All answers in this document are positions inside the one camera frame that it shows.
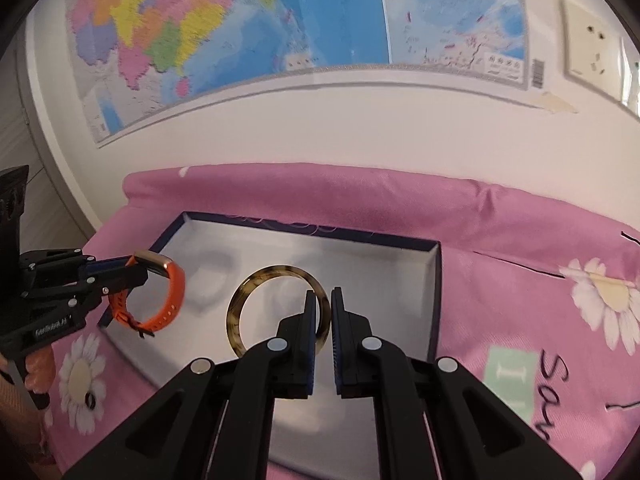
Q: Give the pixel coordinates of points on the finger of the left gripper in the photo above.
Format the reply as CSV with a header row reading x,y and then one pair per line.
x,y
93,289
97,268

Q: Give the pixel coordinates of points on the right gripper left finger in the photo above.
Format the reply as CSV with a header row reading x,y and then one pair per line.
x,y
211,421

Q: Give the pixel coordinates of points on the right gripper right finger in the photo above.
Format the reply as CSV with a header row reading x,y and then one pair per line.
x,y
434,420

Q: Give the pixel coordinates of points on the orange smart watch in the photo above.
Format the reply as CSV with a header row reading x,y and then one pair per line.
x,y
156,306

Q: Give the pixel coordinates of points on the person's left hand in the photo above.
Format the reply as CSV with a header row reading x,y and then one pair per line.
x,y
19,418

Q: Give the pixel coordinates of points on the dark purple shallow box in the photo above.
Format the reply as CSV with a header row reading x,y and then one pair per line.
x,y
390,280

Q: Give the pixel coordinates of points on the pink floral bedsheet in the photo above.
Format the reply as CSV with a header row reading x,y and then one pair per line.
x,y
537,298

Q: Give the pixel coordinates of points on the colourful wall map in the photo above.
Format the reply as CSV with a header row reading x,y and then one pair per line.
x,y
133,59

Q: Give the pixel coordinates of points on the white wall socket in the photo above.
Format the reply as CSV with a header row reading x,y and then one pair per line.
x,y
630,92
592,52

